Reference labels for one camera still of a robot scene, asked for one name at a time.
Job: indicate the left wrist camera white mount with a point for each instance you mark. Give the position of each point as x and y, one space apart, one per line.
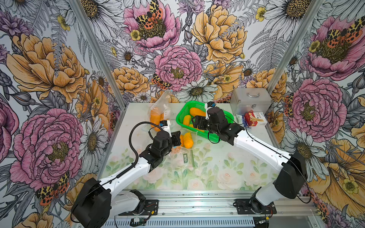
165 125

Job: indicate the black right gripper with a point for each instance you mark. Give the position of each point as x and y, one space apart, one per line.
198 118

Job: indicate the red white snack box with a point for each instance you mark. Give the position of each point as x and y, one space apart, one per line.
254 119

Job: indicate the yellow wrinkled mango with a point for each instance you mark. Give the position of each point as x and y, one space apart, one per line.
187 120

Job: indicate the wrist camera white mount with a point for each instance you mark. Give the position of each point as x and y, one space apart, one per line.
210 105
165 125

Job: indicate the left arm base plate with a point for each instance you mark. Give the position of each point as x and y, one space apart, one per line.
150 208

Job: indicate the clear zip-top bag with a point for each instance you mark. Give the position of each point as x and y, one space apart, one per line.
195 139
162 105

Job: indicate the silver metal case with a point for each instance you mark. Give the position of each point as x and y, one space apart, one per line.
244 100

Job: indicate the pile of clear zip bags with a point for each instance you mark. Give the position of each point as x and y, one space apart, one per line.
179 159

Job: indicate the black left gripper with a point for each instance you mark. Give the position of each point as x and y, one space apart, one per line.
175 136

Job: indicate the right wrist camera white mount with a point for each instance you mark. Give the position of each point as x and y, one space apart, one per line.
210 105

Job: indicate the blue white small packet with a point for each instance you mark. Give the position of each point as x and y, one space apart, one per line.
240 120

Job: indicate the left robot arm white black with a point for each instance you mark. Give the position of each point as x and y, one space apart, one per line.
99 200

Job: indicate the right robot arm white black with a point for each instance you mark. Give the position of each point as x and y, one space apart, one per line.
291 167

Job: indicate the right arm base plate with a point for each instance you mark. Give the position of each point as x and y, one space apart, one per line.
242 205

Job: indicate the aluminium front rail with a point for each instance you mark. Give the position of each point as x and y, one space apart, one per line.
187 203

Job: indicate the green plastic basket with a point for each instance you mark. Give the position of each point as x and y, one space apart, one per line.
185 111

